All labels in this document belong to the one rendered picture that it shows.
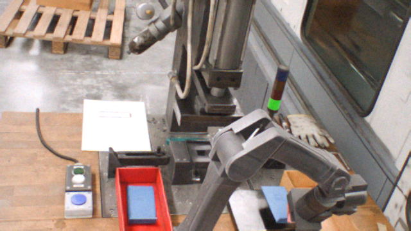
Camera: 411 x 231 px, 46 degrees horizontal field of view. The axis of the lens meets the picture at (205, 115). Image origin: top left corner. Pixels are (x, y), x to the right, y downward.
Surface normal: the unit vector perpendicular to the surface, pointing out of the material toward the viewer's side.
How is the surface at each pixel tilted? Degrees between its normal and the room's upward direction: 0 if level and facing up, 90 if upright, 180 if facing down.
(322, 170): 81
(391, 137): 90
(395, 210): 90
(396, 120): 90
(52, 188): 0
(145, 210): 0
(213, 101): 0
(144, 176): 90
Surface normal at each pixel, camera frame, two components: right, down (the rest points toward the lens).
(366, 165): -0.98, -0.05
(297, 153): 0.33, 0.51
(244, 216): 0.16, -0.84
